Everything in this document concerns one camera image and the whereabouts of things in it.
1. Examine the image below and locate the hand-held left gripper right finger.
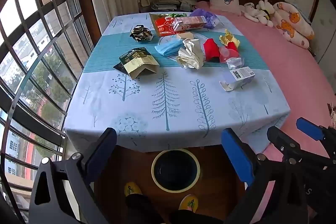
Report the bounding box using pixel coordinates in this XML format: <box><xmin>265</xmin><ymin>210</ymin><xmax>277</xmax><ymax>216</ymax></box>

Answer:
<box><xmin>221</xmin><ymin>128</ymin><xmax>309</xmax><ymax>224</ymax></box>

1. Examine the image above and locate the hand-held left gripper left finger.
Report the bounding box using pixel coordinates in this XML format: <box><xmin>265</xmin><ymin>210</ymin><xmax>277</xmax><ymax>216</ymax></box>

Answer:
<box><xmin>28</xmin><ymin>127</ymin><xmax>117</xmax><ymax>224</ymax></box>

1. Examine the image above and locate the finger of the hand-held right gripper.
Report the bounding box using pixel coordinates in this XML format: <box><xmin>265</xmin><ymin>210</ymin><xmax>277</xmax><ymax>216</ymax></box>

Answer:
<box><xmin>296</xmin><ymin>117</ymin><xmax>336</xmax><ymax>153</ymax></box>
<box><xmin>267</xmin><ymin>126</ymin><xmax>336</xmax><ymax>169</ymax></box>

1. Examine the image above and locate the round trash bin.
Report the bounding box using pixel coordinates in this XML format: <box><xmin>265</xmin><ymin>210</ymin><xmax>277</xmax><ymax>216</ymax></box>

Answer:
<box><xmin>151</xmin><ymin>148</ymin><xmax>201</xmax><ymax>192</ymax></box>

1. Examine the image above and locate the small white purple box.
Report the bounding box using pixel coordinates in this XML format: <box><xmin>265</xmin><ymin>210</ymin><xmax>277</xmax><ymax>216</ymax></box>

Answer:
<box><xmin>220</xmin><ymin>67</ymin><xmax>256</xmax><ymax>92</ymax></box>

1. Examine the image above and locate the white paper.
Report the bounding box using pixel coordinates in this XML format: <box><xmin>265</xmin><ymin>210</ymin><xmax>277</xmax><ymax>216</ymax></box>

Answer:
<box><xmin>176</xmin><ymin>39</ymin><xmax>205</xmax><ymax>69</ymax></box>

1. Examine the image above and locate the yellow paper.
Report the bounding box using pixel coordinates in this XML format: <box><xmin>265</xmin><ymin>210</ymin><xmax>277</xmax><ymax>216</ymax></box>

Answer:
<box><xmin>219</xmin><ymin>29</ymin><xmax>240</xmax><ymax>47</ymax></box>

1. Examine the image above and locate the blue face mask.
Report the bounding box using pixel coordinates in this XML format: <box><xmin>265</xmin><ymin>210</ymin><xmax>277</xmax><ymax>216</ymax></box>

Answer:
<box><xmin>154</xmin><ymin>39</ymin><xmax>184</xmax><ymax>57</ymax></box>

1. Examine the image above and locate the pink drink carton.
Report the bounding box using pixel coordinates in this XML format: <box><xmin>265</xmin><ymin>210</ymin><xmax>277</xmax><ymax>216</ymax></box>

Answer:
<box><xmin>172</xmin><ymin>16</ymin><xmax>208</xmax><ymax>31</ymax></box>

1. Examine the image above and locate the red foil snack bag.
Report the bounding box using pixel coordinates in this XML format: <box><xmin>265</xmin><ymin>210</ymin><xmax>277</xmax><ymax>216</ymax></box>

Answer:
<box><xmin>149</xmin><ymin>13</ymin><xmax>184</xmax><ymax>38</ymax></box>

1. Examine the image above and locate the person's left yellow slipper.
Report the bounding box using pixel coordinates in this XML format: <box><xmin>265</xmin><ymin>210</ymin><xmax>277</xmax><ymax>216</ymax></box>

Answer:
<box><xmin>124</xmin><ymin>182</ymin><xmax>143</xmax><ymax>198</ymax></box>

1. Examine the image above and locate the person's yellow slipper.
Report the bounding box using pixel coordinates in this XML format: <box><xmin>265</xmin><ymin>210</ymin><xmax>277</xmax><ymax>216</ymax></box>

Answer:
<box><xmin>124</xmin><ymin>182</ymin><xmax>143</xmax><ymax>198</ymax></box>
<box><xmin>179</xmin><ymin>194</ymin><xmax>199</xmax><ymax>212</ymax></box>

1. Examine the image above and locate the bed with pink sheet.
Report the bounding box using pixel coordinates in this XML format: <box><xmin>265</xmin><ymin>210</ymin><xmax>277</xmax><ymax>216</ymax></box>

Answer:
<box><xmin>196</xmin><ymin>1</ymin><xmax>336</xmax><ymax>224</ymax></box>

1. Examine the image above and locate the person's right yellow slipper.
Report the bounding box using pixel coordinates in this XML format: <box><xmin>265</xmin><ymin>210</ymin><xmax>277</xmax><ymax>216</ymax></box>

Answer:
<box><xmin>179</xmin><ymin>194</ymin><xmax>199</xmax><ymax>212</ymax></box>

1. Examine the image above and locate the tree print tablecloth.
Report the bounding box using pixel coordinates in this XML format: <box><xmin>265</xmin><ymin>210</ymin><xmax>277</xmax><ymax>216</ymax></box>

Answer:
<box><xmin>64</xmin><ymin>13</ymin><xmax>291</xmax><ymax>153</ymax></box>

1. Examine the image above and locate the clear plastic cup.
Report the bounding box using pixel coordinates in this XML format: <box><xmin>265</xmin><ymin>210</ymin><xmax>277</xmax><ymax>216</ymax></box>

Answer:
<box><xmin>226</xmin><ymin>57</ymin><xmax>244</xmax><ymax>69</ymax></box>

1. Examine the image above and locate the green beige paper box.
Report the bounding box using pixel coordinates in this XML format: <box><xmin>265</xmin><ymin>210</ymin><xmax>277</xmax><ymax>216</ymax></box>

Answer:
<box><xmin>119</xmin><ymin>48</ymin><xmax>160</xmax><ymax>80</ymax></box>

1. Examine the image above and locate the bear print pillow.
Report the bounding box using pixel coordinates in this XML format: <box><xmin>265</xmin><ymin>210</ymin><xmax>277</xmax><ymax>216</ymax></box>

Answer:
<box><xmin>270</xmin><ymin>2</ymin><xmax>315</xmax><ymax>49</ymax></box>

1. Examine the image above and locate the window with grille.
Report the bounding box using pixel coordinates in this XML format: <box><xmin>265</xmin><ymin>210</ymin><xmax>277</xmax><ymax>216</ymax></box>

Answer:
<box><xmin>0</xmin><ymin>0</ymin><xmax>93</xmax><ymax>224</ymax></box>

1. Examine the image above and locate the white plush toy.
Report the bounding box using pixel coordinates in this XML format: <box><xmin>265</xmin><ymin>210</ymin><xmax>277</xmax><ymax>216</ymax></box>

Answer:
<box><xmin>241</xmin><ymin>2</ymin><xmax>260</xmax><ymax>21</ymax></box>
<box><xmin>256</xmin><ymin>0</ymin><xmax>275</xmax><ymax>28</ymax></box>

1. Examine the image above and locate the dark crumpled wrapper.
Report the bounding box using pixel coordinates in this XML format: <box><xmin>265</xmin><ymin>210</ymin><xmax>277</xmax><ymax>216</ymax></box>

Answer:
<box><xmin>130</xmin><ymin>25</ymin><xmax>154</xmax><ymax>42</ymax></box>

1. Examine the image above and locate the beige tissue piece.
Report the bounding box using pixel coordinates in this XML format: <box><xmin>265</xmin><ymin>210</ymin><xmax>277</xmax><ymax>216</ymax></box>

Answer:
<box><xmin>176</xmin><ymin>31</ymin><xmax>196</xmax><ymax>40</ymax></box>

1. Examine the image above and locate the purple plastic bag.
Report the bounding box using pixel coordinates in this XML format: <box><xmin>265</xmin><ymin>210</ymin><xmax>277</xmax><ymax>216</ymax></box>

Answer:
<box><xmin>189</xmin><ymin>8</ymin><xmax>219</xmax><ymax>29</ymax></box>

